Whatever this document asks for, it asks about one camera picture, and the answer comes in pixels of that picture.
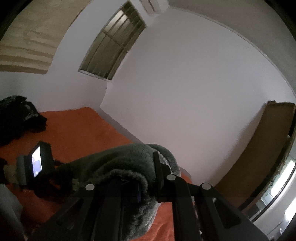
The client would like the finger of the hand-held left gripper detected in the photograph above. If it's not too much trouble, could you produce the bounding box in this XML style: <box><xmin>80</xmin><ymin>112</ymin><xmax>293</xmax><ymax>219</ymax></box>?
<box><xmin>32</xmin><ymin>176</ymin><xmax>60</xmax><ymax>200</ymax></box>

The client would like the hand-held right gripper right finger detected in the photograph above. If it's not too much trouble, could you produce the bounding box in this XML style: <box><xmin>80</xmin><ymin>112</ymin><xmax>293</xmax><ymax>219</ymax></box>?
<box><xmin>153</xmin><ymin>152</ymin><xmax>269</xmax><ymax>241</ymax></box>

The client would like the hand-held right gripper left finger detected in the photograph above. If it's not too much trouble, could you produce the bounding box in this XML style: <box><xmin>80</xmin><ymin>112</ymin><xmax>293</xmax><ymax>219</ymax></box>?
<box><xmin>30</xmin><ymin>179</ymin><xmax>142</xmax><ymax>241</ymax></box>

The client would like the dark green fleece jacket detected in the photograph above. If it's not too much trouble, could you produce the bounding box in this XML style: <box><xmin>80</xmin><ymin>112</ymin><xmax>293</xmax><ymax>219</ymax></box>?
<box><xmin>50</xmin><ymin>143</ymin><xmax>182</xmax><ymax>240</ymax></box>

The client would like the person's grey clothing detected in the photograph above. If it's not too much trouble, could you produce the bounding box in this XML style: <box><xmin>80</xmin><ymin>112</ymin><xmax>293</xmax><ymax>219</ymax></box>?
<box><xmin>0</xmin><ymin>183</ymin><xmax>25</xmax><ymax>241</ymax></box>

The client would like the black garment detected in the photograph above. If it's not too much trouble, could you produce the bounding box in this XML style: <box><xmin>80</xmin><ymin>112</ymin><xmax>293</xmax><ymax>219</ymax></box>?
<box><xmin>0</xmin><ymin>95</ymin><xmax>48</xmax><ymax>146</ymax></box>

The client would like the orange blanket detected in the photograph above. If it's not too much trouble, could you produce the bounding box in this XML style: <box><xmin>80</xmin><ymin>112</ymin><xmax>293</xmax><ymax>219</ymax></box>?
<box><xmin>0</xmin><ymin>107</ymin><xmax>192</xmax><ymax>241</ymax></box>

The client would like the brown wooden cabinet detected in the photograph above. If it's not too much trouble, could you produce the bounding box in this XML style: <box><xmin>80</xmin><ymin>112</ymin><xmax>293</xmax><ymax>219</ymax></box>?
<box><xmin>215</xmin><ymin>101</ymin><xmax>296</xmax><ymax>210</ymax></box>

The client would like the beige curtain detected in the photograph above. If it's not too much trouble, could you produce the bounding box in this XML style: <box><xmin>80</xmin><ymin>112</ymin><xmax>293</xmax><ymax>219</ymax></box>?
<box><xmin>0</xmin><ymin>0</ymin><xmax>93</xmax><ymax>75</ymax></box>

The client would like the barred window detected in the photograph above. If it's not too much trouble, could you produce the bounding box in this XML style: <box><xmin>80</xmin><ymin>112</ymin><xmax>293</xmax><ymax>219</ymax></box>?
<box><xmin>78</xmin><ymin>1</ymin><xmax>148</xmax><ymax>81</ymax></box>

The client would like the white air conditioner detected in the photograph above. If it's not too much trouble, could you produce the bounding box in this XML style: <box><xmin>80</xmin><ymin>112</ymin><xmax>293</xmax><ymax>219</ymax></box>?
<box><xmin>140</xmin><ymin>0</ymin><xmax>169</xmax><ymax>12</ymax></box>

